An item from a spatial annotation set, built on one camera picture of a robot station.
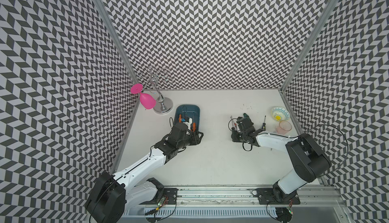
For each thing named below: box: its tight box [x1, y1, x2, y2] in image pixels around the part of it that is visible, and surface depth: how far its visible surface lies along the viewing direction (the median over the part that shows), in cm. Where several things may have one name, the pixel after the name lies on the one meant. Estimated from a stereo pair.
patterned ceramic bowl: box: [270, 106, 291, 122], surface depth 104 cm
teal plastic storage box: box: [173, 104, 201, 133], surface depth 103 cm
